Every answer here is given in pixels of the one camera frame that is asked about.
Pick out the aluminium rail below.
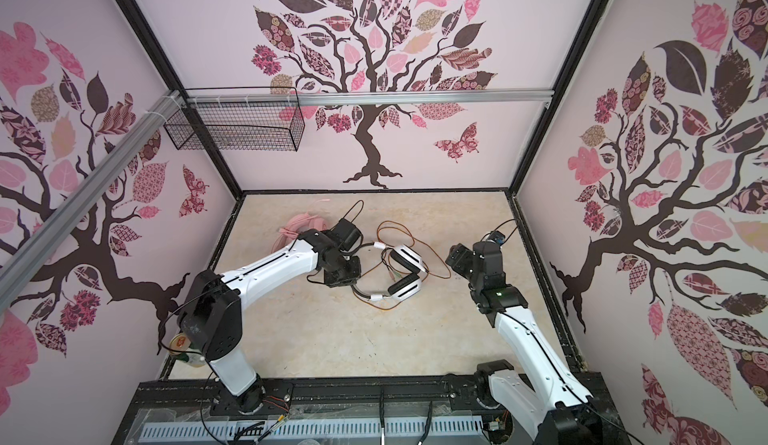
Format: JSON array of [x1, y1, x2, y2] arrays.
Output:
[[186, 88, 554, 106], [1, 90, 183, 310]]

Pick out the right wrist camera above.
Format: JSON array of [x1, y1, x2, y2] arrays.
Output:
[[484, 230, 507, 247]]

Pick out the aluminium rail left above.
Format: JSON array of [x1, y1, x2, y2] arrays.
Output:
[[1, 90, 183, 310]]

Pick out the orange red headphone cable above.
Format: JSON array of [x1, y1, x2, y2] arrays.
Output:
[[353, 219, 452, 312]]

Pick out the white black headphones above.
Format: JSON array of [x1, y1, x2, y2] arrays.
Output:
[[352, 242, 427, 303]]

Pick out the green drink can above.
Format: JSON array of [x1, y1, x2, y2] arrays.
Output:
[[168, 333, 206, 368]]

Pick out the black wire basket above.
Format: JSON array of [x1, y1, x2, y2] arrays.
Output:
[[164, 85, 305, 152]]

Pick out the white cable duct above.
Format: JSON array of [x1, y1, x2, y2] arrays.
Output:
[[136, 416, 483, 444]]

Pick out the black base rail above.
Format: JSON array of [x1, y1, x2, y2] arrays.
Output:
[[111, 361, 630, 444]]

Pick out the pink headphones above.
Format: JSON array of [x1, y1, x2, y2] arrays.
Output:
[[271, 212, 329, 252]]

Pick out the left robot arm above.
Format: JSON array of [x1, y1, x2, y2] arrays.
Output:
[[177, 219, 362, 414]]

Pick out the pink headphone cable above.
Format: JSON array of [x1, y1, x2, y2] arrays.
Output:
[[272, 197, 334, 248]]

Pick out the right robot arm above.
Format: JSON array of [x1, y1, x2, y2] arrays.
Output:
[[445, 240, 608, 444]]

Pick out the aluminium rail back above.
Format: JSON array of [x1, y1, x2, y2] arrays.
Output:
[[186, 88, 554, 106]]

